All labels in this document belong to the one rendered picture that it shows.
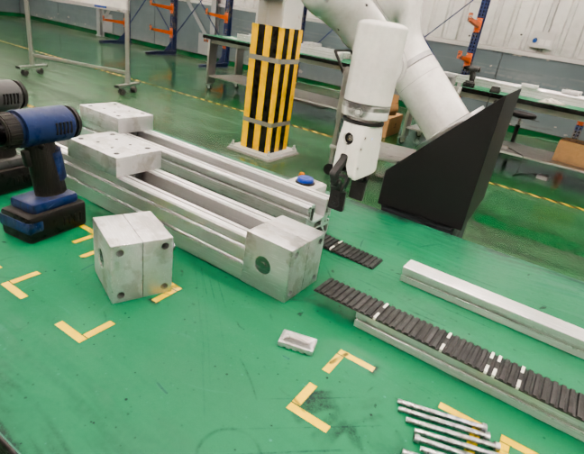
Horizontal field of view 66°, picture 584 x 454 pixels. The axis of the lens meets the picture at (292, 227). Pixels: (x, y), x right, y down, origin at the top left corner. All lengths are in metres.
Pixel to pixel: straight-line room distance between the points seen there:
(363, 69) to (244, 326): 0.45
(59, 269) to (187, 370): 0.31
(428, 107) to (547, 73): 7.10
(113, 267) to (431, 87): 0.85
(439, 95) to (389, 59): 0.42
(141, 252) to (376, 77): 0.46
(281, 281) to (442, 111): 0.66
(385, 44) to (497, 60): 7.60
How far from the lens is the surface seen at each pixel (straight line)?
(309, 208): 0.88
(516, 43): 8.34
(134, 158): 0.95
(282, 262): 0.70
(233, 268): 0.77
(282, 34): 4.01
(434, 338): 0.69
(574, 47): 8.26
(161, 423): 0.55
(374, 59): 0.79
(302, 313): 0.72
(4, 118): 0.83
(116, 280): 0.70
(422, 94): 1.20
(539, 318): 0.85
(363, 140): 0.81
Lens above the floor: 1.19
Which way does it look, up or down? 25 degrees down
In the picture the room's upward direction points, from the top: 9 degrees clockwise
